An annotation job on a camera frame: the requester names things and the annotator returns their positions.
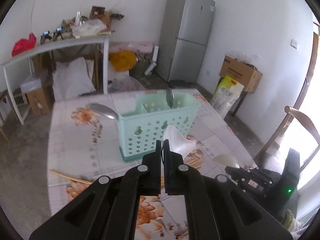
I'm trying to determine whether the cardboard box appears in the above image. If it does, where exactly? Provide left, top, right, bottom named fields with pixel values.
left=219, top=56, right=263, bottom=93

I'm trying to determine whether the floral tablecloth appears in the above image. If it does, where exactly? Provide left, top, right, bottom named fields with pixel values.
left=47, top=89, right=256, bottom=239

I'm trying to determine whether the white shelf table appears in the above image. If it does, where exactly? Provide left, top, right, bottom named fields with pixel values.
left=0, top=35, right=110, bottom=126

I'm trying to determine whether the white ceramic soup spoon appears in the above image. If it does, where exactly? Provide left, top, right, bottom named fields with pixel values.
left=163, top=125, right=197, bottom=159

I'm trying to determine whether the red plastic bag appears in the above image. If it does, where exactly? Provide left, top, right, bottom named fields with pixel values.
left=11, top=33, right=37, bottom=57

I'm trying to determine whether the yellow green rice bag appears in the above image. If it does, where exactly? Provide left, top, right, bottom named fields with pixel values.
left=210, top=75, right=244, bottom=119

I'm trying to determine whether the mint green utensil caddy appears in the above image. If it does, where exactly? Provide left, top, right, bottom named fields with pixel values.
left=118, top=92, right=200, bottom=162

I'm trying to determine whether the yellow plastic bag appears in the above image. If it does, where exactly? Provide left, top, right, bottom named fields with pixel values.
left=109, top=50, right=137, bottom=72

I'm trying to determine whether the white sack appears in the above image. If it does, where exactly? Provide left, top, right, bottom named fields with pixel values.
left=53, top=57, right=96, bottom=101

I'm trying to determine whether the silver refrigerator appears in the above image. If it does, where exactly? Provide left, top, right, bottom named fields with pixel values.
left=155, top=0, right=215, bottom=83

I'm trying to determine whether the wooden chair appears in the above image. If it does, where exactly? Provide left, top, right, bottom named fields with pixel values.
left=255, top=106, right=319, bottom=172

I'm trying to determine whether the metal spoon in caddy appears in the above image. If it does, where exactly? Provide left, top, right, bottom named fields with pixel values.
left=166, top=88, right=174, bottom=108

